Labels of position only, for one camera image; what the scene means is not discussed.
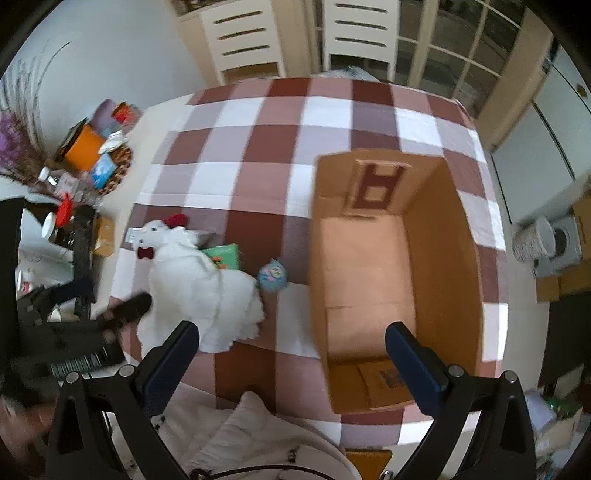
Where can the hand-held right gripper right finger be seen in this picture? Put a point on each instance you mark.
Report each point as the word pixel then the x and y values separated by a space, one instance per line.
pixel 415 364

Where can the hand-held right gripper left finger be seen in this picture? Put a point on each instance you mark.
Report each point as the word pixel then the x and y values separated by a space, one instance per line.
pixel 168 369

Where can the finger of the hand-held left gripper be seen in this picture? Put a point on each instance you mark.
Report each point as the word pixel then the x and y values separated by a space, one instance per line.
pixel 74 287
pixel 131 308

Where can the white plush chicken toy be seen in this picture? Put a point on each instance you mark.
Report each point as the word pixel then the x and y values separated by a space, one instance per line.
pixel 194 277

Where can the white medicine box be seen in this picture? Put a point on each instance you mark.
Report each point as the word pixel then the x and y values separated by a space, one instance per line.
pixel 133 236

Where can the green toy bricks box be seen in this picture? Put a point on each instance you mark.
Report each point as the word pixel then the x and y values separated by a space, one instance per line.
pixel 226 256

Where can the brown cardboard box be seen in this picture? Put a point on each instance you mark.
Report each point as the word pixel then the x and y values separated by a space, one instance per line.
pixel 364 258

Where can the blue plush ball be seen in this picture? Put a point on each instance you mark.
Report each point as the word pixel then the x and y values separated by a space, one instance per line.
pixel 272 275

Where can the orange container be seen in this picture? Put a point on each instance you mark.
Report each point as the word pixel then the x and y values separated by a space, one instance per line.
pixel 83 150

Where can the black rectangular device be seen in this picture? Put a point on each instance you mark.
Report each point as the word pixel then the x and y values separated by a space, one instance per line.
pixel 85 240

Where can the yellow wooden box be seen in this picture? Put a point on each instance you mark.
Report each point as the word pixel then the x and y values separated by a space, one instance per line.
pixel 104 237

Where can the red plastic item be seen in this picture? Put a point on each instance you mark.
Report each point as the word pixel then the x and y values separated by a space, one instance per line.
pixel 64 212

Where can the person's white sweater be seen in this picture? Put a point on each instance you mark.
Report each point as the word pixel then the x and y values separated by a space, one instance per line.
pixel 258 434

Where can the blue tissue pack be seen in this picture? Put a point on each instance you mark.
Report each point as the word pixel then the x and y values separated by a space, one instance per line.
pixel 104 168

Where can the woven basket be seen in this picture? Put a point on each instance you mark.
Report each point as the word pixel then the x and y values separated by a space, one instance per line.
pixel 119 170

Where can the white crumpled cloth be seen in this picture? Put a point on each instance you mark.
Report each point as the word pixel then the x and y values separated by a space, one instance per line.
pixel 111 141

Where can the green packet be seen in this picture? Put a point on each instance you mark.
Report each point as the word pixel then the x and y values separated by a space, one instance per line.
pixel 561 406

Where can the brown floor carton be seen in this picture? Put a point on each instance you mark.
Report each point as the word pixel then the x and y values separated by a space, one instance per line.
pixel 582 214
pixel 554 288

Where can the dried flower bunch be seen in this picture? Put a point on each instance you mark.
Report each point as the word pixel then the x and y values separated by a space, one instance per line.
pixel 16 138

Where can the patterned white trash can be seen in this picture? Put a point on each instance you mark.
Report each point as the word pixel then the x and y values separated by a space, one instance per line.
pixel 531 240

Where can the pink cup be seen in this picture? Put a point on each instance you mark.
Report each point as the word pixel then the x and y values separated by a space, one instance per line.
pixel 104 115

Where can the grey plastic stool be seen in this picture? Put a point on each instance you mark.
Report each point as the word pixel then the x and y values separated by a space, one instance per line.
pixel 565 249

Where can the brown white checkered tablecloth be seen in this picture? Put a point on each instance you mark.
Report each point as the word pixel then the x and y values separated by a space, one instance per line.
pixel 258 138

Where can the white refrigerator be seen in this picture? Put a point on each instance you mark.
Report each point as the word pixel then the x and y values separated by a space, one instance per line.
pixel 540 138

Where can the cream slatted chair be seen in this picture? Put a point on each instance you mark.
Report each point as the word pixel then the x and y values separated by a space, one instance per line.
pixel 360 27
pixel 244 27

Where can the glass paned door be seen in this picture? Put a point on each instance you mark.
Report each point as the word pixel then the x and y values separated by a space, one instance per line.
pixel 461 55

